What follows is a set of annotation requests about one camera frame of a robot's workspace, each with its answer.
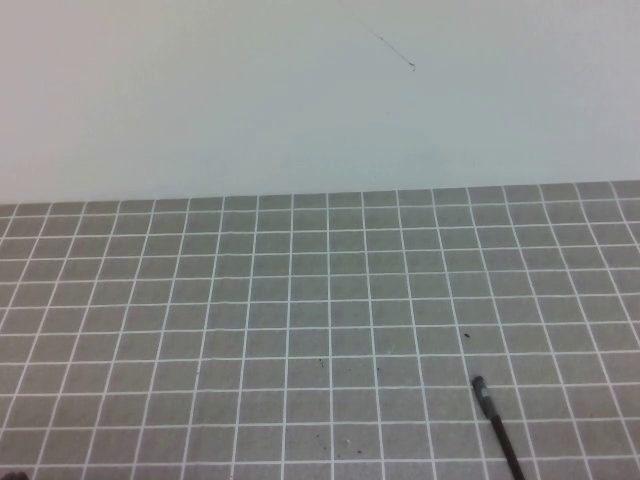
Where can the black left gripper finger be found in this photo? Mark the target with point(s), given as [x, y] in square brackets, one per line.
[12, 477]

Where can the clear pen cap black clip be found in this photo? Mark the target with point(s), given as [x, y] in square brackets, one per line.
[484, 395]

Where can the black pen silver tip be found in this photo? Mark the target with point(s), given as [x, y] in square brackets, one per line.
[509, 447]

